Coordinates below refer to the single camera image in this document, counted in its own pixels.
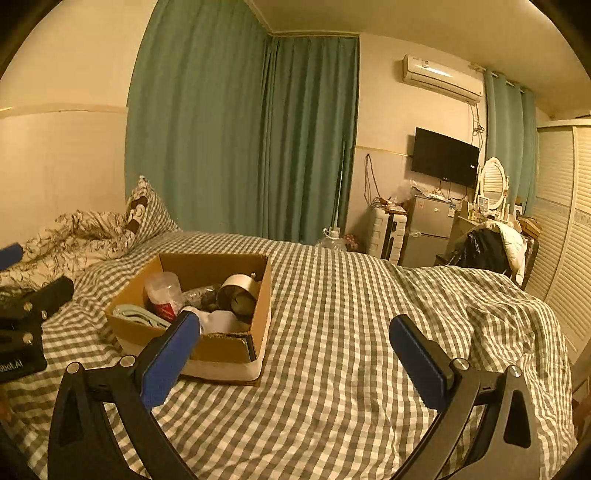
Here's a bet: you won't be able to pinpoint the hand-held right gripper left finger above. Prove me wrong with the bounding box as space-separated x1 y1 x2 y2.
47 310 201 480

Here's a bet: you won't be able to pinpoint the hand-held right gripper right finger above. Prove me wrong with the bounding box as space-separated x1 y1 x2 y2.
389 315 541 480

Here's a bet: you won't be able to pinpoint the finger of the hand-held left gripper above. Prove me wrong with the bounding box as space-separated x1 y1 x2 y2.
0 277 75 347
0 244 24 271

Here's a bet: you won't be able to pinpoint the cardboard box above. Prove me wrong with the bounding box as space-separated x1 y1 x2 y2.
105 252 273 387

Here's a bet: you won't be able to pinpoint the white sock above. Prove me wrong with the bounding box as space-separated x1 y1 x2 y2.
185 307 252 335

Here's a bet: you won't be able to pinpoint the clear plastic cup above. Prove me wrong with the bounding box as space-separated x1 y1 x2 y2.
145 272 185 321

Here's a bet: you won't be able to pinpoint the round tape roll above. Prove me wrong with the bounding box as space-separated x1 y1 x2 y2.
217 273 262 317

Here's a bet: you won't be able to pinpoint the floral white quilt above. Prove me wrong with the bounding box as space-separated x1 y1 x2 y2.
0 210 139 296

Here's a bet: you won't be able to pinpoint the brown patterned pillow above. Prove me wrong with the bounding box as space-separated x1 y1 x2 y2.
126 175 158 237

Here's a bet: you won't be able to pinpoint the black jacket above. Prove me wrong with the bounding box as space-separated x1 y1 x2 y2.
445 228 509 273

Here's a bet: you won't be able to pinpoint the small silver fridge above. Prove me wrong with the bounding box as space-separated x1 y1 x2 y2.
399 194 467 268

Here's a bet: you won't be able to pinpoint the white suitcase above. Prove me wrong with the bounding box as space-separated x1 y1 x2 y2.
367 205 409 264

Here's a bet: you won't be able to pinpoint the wooden dresser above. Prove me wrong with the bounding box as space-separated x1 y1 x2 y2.
450 215 485 252

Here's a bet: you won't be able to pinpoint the clear water bottle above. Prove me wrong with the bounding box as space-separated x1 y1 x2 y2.
318 228 347 252

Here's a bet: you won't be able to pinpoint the white jacket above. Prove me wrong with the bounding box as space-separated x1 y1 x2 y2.
485 222 527 284

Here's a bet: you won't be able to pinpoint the clear plastic bag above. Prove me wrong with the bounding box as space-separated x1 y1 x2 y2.
392 182 430 204

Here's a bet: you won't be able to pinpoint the white mop pole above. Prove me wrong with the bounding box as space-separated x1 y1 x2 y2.
333 138 347 236

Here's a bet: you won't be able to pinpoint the white oval mirror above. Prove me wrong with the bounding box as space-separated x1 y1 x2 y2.
478 157 511 213

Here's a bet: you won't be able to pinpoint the white slatted wardrobe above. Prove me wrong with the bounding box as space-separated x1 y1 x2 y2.
526 115 591 361

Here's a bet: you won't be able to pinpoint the wide green curtain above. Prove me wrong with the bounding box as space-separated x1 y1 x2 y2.
124 0 271 234

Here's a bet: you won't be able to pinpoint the narrow green curtain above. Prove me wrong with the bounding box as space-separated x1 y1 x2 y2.
482 69 539 217

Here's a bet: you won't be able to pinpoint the dark green curtain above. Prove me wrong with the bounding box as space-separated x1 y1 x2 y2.
261 34 360 245

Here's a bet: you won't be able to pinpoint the white air conditioner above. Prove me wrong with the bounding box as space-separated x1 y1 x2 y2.
401 54 484 104

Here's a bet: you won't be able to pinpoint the hanging wall cables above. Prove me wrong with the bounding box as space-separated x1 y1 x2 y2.
362 154 384 206

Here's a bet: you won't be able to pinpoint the black wall television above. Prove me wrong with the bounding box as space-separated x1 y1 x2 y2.
411 127 480 188

